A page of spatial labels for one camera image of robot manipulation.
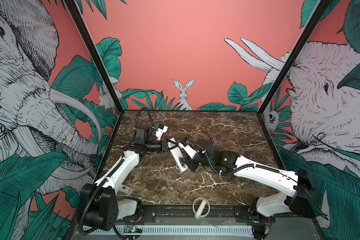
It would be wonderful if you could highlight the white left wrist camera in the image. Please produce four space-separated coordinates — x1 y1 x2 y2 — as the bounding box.
155 124 168 141

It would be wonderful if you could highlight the white ring with handle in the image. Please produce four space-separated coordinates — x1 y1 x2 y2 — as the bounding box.
192 197 211 220

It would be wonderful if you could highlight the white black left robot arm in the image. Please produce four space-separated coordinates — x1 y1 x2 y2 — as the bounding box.
77 125 178 235

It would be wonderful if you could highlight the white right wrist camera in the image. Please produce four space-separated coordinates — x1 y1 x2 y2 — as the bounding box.
179 138 197 159

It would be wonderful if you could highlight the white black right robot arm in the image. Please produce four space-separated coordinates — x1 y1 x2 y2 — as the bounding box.
179 139 320 218

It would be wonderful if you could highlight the black corner frame post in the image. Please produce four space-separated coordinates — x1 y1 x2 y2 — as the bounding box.
64 0 124 114
257 0 331 116

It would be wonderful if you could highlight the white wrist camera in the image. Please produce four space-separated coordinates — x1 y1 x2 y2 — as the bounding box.
155 124 168 141
179 138 197 159

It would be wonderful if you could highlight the black left corner frame post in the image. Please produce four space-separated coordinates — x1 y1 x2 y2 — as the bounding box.
64 0 124 114

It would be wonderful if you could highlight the black right corner frame post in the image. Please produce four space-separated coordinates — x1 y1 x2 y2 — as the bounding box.
257 0 331 116

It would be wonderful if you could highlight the small green circuit board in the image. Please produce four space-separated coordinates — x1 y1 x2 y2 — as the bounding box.
124 225 143 234

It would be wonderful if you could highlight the white slotted cable duct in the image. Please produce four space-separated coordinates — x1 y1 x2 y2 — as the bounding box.
83 224 254 238

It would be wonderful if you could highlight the white remote control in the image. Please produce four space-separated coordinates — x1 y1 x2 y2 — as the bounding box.
168 138 188 173

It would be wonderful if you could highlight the white remote battery cover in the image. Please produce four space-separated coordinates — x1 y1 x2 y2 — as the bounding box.
119 185 133 195

